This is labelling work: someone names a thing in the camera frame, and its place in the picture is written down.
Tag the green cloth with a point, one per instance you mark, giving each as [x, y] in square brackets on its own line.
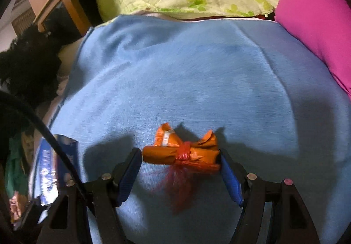
[16, 172]

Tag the orange wrapper with red tie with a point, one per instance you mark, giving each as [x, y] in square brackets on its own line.
[161, 156]

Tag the light blue blanket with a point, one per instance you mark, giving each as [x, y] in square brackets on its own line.
[192, 82]

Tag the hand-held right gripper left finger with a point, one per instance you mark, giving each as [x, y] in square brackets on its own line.
[127, 178]

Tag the black fluffy cloth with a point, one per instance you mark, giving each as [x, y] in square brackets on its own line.
[30, 68]

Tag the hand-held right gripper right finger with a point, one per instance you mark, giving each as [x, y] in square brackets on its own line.
[230, 181]

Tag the blue printed packet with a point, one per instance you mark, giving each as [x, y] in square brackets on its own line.
[46, 172]

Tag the magenta pillow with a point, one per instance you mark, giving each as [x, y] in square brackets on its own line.
[315, 13]

